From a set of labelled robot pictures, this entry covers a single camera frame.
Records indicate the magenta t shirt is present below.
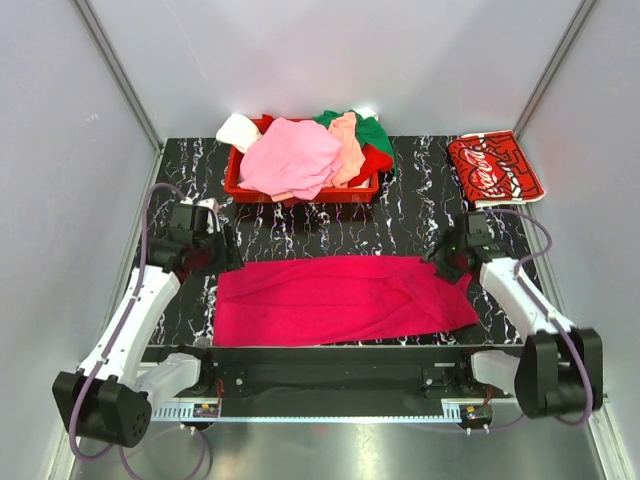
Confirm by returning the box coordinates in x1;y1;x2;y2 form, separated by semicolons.
213;255;479;348

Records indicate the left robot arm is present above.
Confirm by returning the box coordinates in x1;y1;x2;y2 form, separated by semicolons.
52;199;244;448

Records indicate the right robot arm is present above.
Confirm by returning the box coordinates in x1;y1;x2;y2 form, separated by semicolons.
424;211;604;426

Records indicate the red plastic bin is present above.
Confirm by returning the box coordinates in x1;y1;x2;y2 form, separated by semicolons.
223;117;381;205

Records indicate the red white printed folded shirt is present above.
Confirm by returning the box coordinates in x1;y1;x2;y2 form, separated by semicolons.
448;130;545;209

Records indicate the red t shirt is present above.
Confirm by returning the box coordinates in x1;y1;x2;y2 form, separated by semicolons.
349;144;394;187

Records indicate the light pink t shirt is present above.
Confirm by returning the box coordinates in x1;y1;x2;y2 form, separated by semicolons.
238;118;341;200

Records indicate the white cloth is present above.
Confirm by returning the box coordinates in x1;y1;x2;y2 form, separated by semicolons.
215;113;262;153

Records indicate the green t shirt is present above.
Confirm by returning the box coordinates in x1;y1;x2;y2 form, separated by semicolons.
313;110;395;172

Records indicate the right connector box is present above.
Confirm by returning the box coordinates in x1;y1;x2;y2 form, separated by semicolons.
459;403;493;435

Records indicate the connector box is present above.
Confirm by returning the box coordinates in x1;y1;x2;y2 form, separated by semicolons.
192;402;220;419
459;403;493;435

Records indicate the left connector box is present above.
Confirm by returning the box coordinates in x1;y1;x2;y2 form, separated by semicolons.
192;402;220;419

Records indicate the peach t shirt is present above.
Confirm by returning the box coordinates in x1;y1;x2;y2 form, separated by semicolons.
328;112;365;188

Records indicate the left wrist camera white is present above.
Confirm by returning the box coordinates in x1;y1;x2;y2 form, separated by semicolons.
180;198;222;234

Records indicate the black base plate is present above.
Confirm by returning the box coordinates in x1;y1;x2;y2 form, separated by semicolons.
171;346;511;423

